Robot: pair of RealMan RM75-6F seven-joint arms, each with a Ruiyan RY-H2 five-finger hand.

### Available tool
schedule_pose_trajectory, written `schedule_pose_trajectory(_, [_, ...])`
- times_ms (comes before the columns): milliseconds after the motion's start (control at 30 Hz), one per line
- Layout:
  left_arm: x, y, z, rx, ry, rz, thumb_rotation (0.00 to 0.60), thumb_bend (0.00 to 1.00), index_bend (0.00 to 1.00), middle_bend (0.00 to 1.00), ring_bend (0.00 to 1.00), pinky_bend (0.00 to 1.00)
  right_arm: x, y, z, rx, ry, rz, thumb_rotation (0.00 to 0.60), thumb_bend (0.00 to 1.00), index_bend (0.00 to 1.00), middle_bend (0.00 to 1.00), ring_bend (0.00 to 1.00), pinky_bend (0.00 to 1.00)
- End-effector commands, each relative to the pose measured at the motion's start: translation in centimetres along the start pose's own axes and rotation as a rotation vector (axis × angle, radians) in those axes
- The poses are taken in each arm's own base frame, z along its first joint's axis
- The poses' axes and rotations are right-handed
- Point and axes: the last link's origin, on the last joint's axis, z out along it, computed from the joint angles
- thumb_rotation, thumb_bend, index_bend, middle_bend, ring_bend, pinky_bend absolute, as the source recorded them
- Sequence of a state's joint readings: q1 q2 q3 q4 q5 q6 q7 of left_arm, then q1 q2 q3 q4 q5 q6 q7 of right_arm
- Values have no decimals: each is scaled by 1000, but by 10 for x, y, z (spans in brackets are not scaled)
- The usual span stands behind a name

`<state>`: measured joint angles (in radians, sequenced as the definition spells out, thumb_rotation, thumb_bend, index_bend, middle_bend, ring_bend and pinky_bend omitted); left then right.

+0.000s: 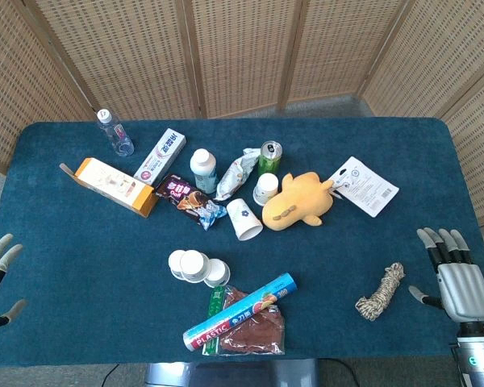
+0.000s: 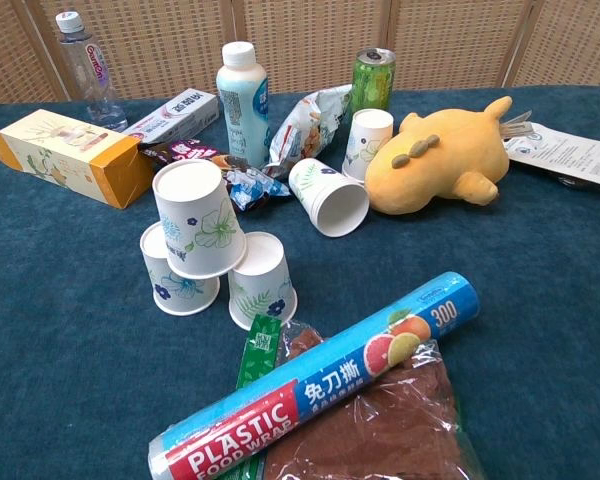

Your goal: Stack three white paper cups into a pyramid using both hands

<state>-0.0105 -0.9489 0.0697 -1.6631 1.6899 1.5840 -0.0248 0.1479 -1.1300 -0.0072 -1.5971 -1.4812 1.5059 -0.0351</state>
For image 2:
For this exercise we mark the paper cup fern leaf print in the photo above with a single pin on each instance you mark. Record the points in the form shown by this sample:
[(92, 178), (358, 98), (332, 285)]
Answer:
[(260, 290)]

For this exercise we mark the paper cup green flower print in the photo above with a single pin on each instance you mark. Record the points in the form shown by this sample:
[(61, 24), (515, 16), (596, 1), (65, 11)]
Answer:
[(195, 215)]

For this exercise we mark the paper cup blue flower print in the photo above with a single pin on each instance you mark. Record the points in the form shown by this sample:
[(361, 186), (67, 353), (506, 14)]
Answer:
[(185, 295)]

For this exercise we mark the stacked paper cups lying sideways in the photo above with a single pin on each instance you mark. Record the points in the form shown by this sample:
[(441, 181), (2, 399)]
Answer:
[(325, 195)]

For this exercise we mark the paper cup pale flower print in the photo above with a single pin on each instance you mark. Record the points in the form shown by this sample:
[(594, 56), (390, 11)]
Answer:
[(365, 140)]

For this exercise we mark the brown chocolate snack wrapper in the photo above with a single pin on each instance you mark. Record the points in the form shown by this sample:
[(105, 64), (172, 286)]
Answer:
[(250, 187)]

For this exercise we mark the silver snack bag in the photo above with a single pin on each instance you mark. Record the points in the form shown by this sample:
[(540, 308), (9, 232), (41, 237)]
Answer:
[(305, 130)]

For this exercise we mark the pale blue drink bottle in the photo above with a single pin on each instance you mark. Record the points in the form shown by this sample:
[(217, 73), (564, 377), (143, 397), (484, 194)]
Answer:
[(242, 110)]

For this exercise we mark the blue plastic wrap roll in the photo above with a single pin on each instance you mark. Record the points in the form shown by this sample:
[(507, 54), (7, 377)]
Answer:
[(330, 380)]

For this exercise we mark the yellow plush toy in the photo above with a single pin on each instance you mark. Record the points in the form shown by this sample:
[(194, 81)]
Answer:
[(430, 160)]

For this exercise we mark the green drink can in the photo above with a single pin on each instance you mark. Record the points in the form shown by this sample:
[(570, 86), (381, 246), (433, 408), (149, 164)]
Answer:
[(372, 85)]

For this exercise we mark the white toothpaste box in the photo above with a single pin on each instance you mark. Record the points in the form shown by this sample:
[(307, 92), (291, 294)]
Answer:
[(180, 117)]

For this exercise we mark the wicker folding screen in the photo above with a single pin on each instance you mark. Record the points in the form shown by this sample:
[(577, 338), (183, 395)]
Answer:
[(305, 45)]

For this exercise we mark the clear bag brown snack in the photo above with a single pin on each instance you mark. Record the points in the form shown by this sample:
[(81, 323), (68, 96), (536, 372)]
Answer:
[(395, 430)]

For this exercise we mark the yellow cardboard carton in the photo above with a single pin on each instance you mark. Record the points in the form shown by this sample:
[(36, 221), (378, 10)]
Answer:
[(80, 155)]

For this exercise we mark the teal table cloth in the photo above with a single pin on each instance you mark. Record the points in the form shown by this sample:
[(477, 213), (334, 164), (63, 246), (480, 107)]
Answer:
[(80, 375)]

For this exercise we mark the clear plastic water bottle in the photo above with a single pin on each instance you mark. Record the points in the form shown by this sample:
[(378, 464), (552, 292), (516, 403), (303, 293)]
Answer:
[(92, 75)]

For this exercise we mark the white card blister package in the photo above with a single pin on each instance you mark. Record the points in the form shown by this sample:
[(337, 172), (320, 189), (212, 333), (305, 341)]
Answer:
[(565, 152)]

